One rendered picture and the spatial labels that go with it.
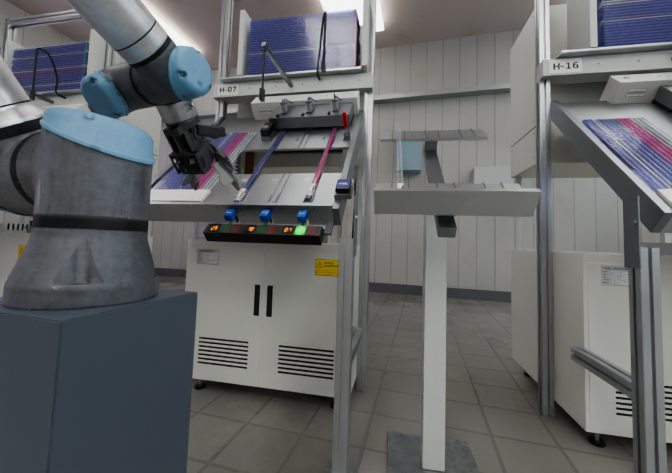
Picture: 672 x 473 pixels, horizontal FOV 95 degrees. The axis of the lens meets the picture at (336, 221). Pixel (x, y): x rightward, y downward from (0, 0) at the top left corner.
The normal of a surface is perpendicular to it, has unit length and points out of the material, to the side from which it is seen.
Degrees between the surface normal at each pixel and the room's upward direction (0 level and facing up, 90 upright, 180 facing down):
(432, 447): 90
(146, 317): 90
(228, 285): 90
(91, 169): 90
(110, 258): 72
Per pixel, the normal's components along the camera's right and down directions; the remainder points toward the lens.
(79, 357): 0.96, 0.01
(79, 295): 0.49, -0.04
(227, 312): -0.19, -0.07
